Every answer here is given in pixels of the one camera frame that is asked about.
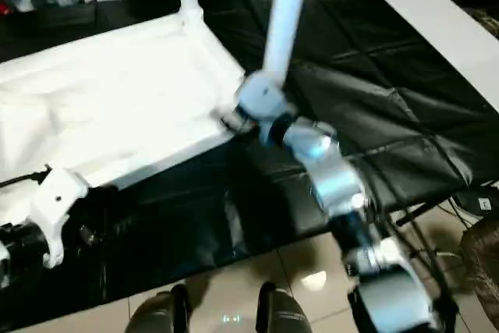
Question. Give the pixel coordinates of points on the right robot leg dark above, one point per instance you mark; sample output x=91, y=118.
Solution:
x=282, y=311

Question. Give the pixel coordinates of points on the left robot leg dark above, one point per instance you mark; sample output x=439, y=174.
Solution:
x=160, y=313

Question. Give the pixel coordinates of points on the black work mat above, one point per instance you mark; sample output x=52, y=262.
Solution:
x=390, y=95

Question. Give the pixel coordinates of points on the small white jar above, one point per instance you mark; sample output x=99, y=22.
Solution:
x=25, y=4

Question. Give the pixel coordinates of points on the white plastic table top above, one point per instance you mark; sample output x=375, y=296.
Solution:
x=117, y=87

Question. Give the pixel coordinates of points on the dark round woven basket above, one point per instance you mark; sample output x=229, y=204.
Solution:
x=483, y=263

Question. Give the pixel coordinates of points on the black table frame leg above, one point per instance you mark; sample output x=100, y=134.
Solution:
x=440, y=204

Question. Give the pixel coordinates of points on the red box in cabinet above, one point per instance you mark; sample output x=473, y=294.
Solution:
x=4, y=8

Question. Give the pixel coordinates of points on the white flat board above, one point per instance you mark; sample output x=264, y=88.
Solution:
x=429, y=17

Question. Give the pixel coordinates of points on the robot leg dark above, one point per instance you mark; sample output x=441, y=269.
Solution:
x=160, y=313
x=282, y=311

